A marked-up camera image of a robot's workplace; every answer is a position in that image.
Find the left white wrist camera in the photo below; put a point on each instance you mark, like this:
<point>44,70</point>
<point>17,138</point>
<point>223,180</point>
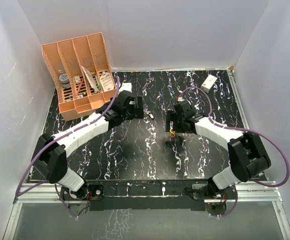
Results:
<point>125,86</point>

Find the orange pencil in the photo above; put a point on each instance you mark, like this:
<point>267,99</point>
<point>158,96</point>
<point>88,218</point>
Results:
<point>81,88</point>

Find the white label packet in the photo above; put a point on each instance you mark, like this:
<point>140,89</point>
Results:
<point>106,81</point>

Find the white red small box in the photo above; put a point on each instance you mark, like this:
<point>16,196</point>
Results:
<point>208,83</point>

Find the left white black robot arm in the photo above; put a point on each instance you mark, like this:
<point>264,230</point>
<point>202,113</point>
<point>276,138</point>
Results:
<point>51,151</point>

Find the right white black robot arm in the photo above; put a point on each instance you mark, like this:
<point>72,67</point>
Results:
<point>247,154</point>

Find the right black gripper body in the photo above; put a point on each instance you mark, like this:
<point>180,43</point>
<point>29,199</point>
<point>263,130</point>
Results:
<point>179,126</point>

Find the grey round tin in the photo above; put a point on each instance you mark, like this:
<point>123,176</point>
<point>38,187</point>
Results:
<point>64,80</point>

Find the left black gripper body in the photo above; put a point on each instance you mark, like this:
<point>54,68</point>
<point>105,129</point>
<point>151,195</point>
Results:
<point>129,114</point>

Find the orange plastic file organizer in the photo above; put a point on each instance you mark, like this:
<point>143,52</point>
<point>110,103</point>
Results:
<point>69,56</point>

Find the orange carabiner keyring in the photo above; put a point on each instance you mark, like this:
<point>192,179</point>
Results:
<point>172,133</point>

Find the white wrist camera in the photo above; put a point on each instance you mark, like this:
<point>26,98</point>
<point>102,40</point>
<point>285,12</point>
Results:
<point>125,86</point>
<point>179,99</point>

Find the white packaged card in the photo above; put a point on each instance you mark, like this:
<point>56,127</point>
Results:
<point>90,79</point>

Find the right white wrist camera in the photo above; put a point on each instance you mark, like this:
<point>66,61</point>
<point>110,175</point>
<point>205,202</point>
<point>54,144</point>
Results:
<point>179,99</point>

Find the key with black tag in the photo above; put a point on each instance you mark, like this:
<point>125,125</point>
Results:
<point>149,114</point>

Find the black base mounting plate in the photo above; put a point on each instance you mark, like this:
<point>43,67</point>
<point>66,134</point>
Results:
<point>101,195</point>

